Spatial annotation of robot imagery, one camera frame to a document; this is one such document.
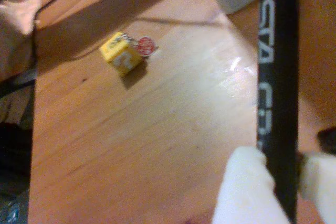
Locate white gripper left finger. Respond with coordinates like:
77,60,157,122
211,146,290,224

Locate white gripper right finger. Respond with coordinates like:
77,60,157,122
298,155,336,224

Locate black pen with red ends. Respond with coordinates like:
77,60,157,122
256,0,300,224

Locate yellow question-mark cube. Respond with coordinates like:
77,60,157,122
99,31,144,79

